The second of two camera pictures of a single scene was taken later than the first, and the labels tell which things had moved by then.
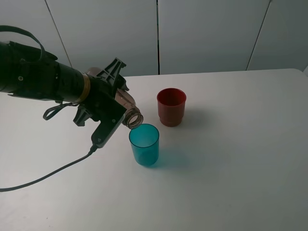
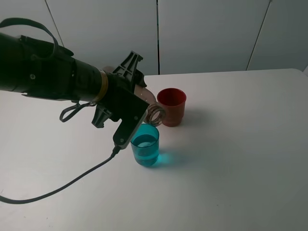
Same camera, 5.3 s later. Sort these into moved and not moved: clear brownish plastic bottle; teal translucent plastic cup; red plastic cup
Moved: clear brownish plastic bottle
Not moved: teal translucent plastic cup; red plastic cup
